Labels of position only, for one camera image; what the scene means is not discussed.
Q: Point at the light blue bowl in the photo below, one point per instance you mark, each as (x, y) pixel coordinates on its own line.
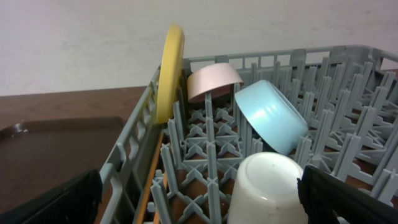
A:
(272, 116)

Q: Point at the dark brown serving tray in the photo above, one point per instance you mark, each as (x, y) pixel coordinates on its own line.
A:
(37, 156)

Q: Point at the small white green cup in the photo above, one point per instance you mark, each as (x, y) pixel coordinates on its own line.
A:
(266, 191)

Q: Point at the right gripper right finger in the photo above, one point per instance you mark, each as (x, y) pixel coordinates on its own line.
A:
(325, 199)

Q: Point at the pink white shallow bowl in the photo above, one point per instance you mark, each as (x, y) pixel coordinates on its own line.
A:
(217, 79)

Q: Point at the yellow round plate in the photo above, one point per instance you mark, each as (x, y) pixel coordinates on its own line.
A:
(170, 72)

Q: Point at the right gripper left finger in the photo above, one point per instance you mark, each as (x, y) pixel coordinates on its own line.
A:
(75, 201)

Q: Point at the grey dishwasher rack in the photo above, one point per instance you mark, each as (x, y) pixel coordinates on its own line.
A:
(348, 102)

